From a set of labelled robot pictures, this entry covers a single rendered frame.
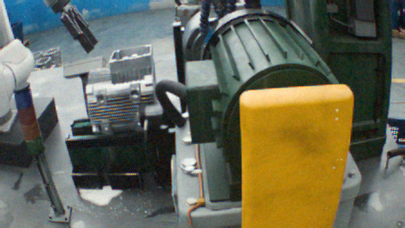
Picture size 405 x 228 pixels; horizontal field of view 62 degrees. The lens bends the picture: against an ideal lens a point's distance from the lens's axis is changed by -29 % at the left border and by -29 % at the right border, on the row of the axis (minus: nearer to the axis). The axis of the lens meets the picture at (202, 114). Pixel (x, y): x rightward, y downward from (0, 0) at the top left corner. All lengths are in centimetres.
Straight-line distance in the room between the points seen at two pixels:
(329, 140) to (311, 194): 7
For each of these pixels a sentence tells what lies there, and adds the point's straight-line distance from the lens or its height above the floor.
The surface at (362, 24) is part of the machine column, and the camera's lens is 115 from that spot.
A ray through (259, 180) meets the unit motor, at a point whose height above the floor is 126.
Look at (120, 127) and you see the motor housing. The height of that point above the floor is 96.
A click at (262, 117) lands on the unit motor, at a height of 133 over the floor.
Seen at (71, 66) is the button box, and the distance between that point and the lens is 152.
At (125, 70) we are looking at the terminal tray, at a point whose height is 111.
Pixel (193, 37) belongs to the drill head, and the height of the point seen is 110.
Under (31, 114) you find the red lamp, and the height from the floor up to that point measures 114.
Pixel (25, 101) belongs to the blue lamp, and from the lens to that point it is 101.
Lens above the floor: 153
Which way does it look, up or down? 27 degrees down
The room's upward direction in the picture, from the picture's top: 5 degrees counter-clockwise
